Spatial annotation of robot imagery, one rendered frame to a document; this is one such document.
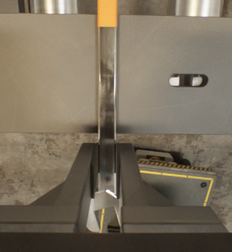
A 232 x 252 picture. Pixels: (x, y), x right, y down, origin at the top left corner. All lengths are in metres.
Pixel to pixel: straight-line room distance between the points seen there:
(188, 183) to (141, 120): 1.13
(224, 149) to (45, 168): 1.40
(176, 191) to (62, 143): 0.87
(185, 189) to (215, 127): 1.12
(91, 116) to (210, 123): 0.10
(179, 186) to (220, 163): 0.54
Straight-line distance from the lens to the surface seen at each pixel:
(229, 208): 1.98
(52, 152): 1.51
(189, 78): 0.48
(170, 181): 1.23
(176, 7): 0.46
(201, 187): 1.32
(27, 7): 1.10
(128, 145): 0.15
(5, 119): 0.17
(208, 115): 0.17
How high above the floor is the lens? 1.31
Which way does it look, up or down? 74 degrees down
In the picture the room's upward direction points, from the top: 178 degrees clockwise
